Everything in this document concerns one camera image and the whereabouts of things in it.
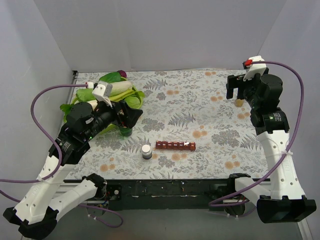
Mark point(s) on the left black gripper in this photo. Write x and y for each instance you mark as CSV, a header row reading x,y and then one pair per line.
x,y
120,111

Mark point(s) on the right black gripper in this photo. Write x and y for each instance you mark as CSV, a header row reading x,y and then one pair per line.
x,y
236,81

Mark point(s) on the clear bottle of yellow capsules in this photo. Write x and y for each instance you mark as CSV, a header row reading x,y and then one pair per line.
x,y
239,103

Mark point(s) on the red weekly pill organizer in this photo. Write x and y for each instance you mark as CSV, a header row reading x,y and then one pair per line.
x,y
175,145

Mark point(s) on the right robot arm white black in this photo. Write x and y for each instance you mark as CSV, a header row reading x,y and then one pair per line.
x,y
286,200

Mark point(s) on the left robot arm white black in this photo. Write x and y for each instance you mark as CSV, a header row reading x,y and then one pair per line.
x,y
38,213

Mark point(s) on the green glass bottle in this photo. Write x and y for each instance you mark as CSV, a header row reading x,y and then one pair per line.
x,y
125,131

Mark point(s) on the green plastic tray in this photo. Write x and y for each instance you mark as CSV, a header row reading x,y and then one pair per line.
x,y
87,121

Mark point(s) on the round green cabbage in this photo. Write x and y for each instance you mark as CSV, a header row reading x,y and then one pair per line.
x,y
133,102

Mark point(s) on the large napa cabbage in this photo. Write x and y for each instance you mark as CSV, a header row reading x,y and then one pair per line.
x,y
119,91

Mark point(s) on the white vitamin pill bottle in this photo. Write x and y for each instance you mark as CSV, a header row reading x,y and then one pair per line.
x,y
146,151

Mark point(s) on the dark green leaf vegetable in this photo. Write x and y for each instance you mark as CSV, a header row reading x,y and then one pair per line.
x,y
112,77

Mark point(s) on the purple onion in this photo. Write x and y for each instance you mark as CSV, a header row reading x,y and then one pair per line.
x,y
122,73

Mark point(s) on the floral table mat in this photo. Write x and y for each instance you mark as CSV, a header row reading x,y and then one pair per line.
x,y
180,106

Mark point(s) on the green leafy herb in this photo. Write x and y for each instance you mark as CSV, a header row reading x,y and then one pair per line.
x,y
66,108

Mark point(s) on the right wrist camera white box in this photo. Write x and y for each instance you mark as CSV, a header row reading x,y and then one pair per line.
x,y
253,66

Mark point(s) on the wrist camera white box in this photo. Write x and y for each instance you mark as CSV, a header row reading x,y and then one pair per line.
x,y
253,66
102,92

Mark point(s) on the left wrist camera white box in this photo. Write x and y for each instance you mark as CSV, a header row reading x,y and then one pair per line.
x,y
102,92

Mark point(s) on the black base frame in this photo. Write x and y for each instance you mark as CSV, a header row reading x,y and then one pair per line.
x,y
158,194

